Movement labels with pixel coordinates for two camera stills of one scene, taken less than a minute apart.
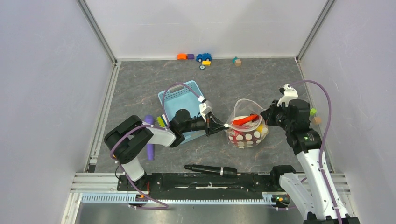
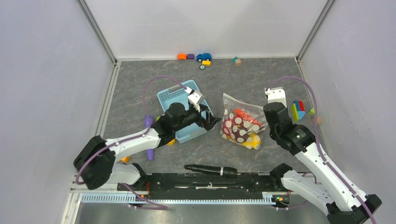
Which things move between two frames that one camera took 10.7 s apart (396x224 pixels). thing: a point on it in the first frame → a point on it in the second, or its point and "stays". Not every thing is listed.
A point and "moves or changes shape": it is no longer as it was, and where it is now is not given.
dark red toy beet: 244,139 → 239,130
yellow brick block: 206,63 stays
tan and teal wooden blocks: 236,61 stays
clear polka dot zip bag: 245,127 moves or changes shape
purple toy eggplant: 149,119 stays
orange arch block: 182,56 stays
